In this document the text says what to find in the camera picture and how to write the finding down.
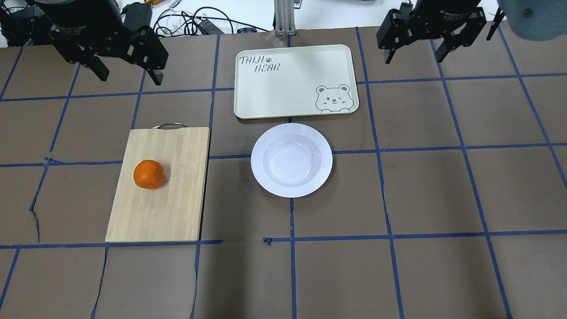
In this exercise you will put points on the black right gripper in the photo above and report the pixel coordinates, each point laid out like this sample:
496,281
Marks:
446,9

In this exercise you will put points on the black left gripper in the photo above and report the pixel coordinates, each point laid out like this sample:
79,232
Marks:
81,17

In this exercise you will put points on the orange fruit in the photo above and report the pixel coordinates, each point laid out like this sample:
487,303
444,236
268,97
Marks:
149,174

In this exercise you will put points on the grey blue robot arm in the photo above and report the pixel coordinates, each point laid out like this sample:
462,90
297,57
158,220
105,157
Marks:
534,20

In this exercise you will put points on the cream bear tray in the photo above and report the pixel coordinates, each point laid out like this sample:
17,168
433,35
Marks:
294,82

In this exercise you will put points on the black power adapter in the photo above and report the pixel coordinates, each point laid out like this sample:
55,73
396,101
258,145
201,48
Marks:
206,27

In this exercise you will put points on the bamboo cutting board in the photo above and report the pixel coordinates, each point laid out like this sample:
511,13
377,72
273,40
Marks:
172,212

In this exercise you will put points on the white round plate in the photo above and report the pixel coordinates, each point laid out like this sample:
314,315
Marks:
291,160

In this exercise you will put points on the aluminium frame post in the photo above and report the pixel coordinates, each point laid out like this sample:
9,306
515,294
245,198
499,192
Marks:
285,17

